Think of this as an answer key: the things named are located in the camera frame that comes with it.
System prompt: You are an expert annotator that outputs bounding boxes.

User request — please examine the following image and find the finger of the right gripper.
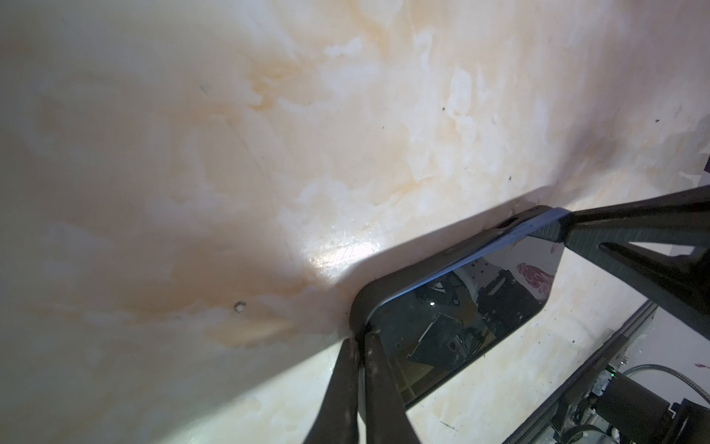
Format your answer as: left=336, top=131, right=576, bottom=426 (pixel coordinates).
left=545, top=186, right=709, bottom=247
left=565, top=242, right=709, bottom=339

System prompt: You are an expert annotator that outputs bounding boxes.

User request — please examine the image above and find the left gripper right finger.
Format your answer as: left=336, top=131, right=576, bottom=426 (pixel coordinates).
left=364, top=332, right=420, bottom=443

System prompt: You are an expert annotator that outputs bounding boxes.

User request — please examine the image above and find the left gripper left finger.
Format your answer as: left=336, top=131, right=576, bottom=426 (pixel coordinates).
left=304, top=338, right=360, bottom=444

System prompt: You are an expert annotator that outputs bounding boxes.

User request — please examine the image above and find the dark phone screen up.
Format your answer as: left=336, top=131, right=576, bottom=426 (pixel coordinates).
left=367, top=208, right=569, bottom=408

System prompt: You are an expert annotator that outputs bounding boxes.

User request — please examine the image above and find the large black phone case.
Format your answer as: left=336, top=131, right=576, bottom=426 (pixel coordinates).
left=349, top=205, right=569, bottom=338

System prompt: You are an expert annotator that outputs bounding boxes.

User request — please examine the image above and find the right metal conduit cable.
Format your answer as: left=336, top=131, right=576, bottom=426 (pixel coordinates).
left=623, top=363, right=710, bottom=406

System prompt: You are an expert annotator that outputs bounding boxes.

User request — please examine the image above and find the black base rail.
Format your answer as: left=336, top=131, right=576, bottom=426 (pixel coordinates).
left=504, top=302, right=657, bottom=444

